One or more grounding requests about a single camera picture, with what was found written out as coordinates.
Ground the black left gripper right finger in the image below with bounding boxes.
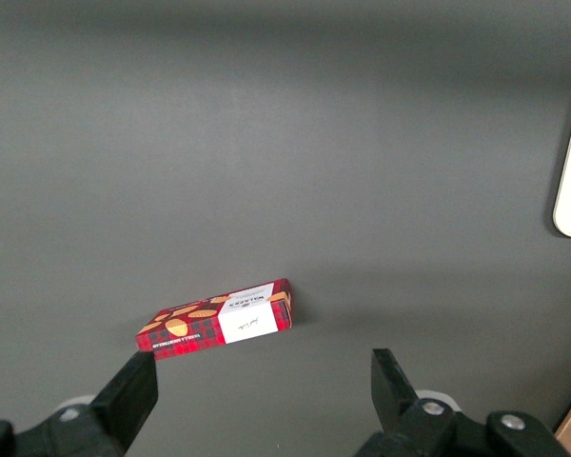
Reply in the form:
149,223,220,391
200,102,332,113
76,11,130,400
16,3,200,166
356,348,571,457

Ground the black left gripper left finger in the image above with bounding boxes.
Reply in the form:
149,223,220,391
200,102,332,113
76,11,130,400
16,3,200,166
0,350,160,457

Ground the red tartan shortbread box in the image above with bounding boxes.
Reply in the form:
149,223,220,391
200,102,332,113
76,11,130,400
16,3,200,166
134,277,295,362

